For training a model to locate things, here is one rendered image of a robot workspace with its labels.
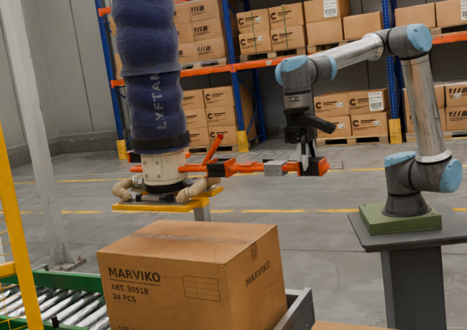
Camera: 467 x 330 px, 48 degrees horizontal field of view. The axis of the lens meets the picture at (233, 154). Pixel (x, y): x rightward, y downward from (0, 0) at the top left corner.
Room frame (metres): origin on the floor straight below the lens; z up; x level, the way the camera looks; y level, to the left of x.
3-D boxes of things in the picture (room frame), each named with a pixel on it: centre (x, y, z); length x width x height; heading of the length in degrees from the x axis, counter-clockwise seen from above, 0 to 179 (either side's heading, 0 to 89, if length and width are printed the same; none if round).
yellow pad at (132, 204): (1.95, 0.32, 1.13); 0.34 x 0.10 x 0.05; 63
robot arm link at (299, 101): (1.78, -0.24, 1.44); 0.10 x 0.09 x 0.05; 152
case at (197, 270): (2.01, 0.23, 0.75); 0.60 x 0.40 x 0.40; 58
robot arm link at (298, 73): (1.78, -0.24, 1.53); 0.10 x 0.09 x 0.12; 128
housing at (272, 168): (1.83, -0.14, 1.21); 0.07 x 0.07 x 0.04; 63
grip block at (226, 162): (1.92, 0.05, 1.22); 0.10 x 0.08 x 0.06; 153
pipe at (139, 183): (2.04, 0.27, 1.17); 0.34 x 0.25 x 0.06; 63
